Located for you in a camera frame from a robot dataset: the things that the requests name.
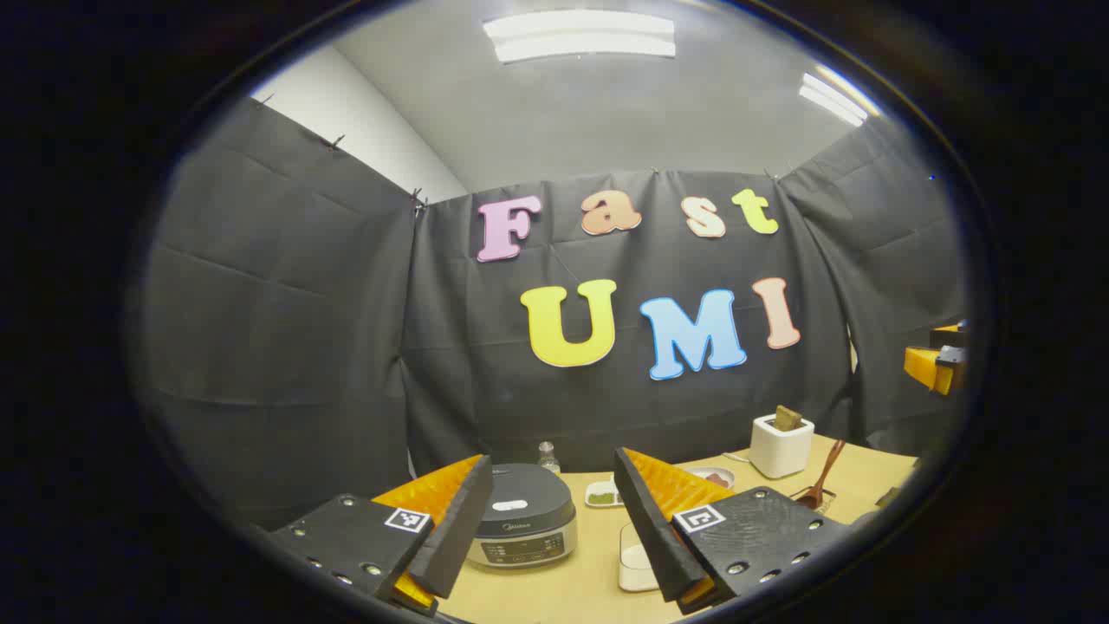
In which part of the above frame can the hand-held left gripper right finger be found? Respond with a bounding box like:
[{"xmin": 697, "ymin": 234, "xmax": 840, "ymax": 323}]
[{"xmin": 613, "ymin": 447, "xmax": 854, "ymax": 616}]

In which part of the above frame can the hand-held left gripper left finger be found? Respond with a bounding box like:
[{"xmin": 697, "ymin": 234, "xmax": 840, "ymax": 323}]
[{"xmin": 267, "ymin": 454, "xmax": 495, "ymax": 618}]

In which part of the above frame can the white square rice container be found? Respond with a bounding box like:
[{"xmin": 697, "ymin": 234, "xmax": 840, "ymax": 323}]
[{"xmin": 619, "ymin": 523, "xmax": 661, "ymax": 594}]

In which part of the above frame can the dark grey rice cooker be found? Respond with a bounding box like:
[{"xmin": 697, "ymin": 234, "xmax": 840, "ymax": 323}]
[{"xmin": 468, "ymin": 463, "xmax": 578, "ymax": 570}]

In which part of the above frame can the brown wooden spoon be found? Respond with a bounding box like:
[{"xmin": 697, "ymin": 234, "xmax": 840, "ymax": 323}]
[{"xmin": 794, "ymin": 439, "xmax": 846, "ymax": 510}]

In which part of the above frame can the white toaster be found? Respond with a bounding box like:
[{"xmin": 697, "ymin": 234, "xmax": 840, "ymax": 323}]
[{"xmin": 749, "ymin": 414, "xmax": 815, "ymax": 479}]

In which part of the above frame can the black backdrop cloth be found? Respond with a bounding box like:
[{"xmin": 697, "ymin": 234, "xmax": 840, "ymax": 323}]
[{"xmin": 139, "ymin": 97, "xmax": 967, "ymax": 530}]

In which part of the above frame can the small ceiling light panel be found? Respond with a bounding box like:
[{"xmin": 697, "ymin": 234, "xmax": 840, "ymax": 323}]
[{"xmin": 798, "ymin": 72, "xmax": 870, "ymax": 128}]

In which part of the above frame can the long ceiling light panel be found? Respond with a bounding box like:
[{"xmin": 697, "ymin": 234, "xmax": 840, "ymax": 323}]
[{"xmin": 483, "ymin": 10, "xmax": 677, "ymax": 64}]

